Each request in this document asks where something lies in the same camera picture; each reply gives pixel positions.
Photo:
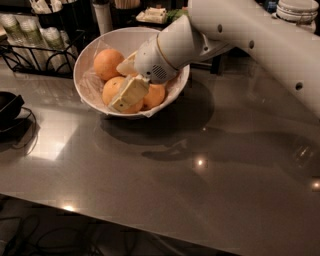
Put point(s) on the front right orange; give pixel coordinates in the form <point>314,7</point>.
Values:
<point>154,97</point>

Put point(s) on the paper cup stack left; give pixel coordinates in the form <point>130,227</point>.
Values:
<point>15,37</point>

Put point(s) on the stacked white bowls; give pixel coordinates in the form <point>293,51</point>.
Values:
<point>302,13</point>

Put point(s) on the black shelf with packets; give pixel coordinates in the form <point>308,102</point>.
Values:
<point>156,15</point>

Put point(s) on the paper cup stack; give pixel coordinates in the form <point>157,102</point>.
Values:
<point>15,37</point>
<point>35,42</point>
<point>55,41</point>

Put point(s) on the small middle orange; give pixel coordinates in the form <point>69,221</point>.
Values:
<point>133,74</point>

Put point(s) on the clear plastic bowl liner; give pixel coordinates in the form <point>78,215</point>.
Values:
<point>89,85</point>

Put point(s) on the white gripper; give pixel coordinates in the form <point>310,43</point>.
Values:
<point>149,61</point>

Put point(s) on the white bowl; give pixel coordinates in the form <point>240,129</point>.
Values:
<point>113,38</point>

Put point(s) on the large front left orange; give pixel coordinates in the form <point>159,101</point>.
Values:
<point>111,88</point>

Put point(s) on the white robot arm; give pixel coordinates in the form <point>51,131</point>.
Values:
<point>289,53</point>

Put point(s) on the paper cup stack middle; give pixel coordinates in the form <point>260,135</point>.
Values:
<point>35,42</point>

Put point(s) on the black device with cable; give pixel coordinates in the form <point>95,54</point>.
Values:
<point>18,124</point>

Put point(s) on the white cylinder container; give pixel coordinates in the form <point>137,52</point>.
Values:
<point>103,15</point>

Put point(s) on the black wire rack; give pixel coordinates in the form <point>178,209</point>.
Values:
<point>11,58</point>

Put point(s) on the orange at back left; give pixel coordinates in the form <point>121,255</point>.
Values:
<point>106,62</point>

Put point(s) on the paper cup stack right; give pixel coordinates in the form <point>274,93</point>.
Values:
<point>55,41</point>

